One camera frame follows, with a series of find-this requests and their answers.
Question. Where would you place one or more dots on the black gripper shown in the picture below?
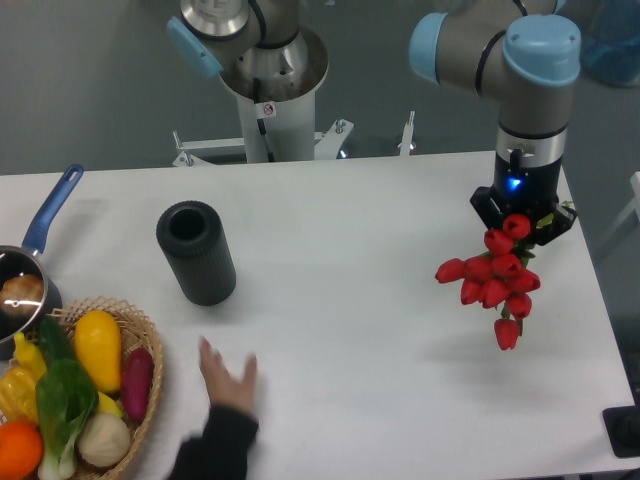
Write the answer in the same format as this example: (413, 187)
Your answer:
(530, 191)

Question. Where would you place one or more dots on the blue handled saucepan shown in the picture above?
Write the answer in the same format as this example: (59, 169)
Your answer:
(25, 259)

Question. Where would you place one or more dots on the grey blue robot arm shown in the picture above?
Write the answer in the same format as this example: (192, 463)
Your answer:
(526, 57)

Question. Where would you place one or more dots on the black sleeved forearm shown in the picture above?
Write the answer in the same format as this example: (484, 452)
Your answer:
(221, 451)

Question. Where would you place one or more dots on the black ribbed cylinder vase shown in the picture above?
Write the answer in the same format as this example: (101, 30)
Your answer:
(193, 240)

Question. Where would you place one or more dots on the yellow squash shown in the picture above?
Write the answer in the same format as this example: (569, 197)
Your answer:
(97, 343)

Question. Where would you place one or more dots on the red tulip bouquet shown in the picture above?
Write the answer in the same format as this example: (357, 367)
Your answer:
(499, 278)

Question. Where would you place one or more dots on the black device at edge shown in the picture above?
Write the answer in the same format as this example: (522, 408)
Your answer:
(622, 426)

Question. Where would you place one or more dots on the green bok choy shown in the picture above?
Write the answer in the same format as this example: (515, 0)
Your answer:
(66, 397)

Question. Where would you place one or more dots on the orange fruit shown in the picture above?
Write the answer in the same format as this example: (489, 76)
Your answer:
(21, 449)

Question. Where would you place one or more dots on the yellow bell pepper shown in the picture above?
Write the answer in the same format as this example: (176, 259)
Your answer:
(18, 385)

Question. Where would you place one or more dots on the purple eggplant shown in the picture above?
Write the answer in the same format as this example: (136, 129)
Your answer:
(136, 383)

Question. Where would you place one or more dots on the bread roll in pan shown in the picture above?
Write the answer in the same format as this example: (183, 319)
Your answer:
(22, 295)

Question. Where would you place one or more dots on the green cucumber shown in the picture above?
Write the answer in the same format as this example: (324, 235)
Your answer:
(53, 341)

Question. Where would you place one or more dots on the blurred human hand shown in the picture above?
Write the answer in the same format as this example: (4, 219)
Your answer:
(224, 389)

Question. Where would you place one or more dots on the blue water jug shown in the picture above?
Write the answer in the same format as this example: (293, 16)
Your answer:
(610, 46)

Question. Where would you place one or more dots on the white frame at right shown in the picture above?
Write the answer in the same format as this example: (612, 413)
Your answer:
(622, 224)

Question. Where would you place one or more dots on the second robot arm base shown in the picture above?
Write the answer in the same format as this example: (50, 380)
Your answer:
(259, 49)

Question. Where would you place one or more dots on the woven wicker basket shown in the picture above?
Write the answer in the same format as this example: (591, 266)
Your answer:
(137, 331)

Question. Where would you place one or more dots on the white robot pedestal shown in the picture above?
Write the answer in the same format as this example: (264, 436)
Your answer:
(272, 132)

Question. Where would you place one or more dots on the white garlic bulb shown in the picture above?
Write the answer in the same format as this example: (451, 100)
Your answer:
(105, 440)

